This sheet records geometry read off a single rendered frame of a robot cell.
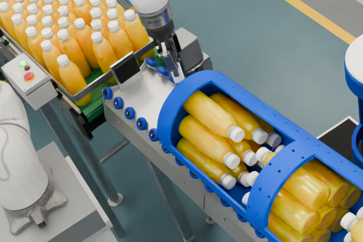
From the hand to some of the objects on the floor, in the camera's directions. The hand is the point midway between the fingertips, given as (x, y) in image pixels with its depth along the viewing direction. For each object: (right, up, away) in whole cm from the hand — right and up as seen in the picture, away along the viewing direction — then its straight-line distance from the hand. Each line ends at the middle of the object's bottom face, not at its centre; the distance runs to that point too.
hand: (176, 73), depth 183 cm
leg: (+5, -71, +108) cm, 130 cm away
